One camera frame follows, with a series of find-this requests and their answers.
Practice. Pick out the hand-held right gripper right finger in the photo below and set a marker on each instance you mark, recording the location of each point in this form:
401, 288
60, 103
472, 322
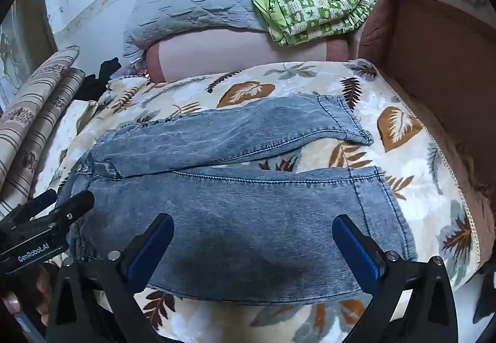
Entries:
354, 252

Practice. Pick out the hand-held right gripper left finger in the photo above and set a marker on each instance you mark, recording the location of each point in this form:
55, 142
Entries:
151, 250

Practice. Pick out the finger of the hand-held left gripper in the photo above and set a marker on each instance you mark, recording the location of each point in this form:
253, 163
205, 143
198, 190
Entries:
37, 205
71, 207

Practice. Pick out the blue denim pants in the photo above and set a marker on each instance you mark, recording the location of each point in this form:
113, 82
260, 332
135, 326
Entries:
240, 219

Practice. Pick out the person's left hand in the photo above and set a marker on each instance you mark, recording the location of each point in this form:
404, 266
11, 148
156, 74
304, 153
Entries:
23, 296

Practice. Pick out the leaf print blanket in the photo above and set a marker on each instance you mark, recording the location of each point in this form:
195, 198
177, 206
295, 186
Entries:
407, 180

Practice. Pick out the black cloth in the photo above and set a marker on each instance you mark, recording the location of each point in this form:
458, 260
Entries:
97, 85

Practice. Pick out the grey quilted pillow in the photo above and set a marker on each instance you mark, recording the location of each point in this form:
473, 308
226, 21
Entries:
186, 5

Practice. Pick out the green patterned cloth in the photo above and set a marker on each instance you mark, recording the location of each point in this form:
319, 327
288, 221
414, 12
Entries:
310, 15

